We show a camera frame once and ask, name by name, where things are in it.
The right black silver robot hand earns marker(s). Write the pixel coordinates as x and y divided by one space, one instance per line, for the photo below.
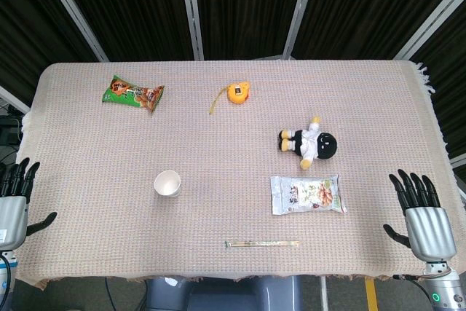
429 231

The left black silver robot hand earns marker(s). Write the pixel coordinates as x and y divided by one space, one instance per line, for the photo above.
12 221

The white paper cup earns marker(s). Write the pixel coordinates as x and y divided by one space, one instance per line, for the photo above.
166 183

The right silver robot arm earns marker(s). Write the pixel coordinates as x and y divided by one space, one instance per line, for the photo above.
446 289

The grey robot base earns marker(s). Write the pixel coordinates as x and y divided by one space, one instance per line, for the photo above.
225 294

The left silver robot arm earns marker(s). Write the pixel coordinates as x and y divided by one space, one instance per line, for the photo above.
11 271

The white snack bag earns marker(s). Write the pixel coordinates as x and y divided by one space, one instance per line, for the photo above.
307 196

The dark pleated curtain panel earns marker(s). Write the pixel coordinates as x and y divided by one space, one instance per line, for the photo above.
448 81
371 5
251 8
29 19
127 8

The black white plush doll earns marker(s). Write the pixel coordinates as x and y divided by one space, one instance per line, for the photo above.
309 140

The clear chopstick wrapper green print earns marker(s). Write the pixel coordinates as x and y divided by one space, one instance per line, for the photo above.
262 243

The green snack bag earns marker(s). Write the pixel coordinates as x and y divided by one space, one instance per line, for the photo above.
129 94

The beige woven tablecloth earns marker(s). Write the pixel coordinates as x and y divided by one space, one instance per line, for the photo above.
233 165

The orange tape measure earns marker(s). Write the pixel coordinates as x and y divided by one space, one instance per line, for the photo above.
237 93

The grey metal partition post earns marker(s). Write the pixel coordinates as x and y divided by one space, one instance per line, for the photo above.
300 12
458 161
73 12
193 12
12 99
433 19

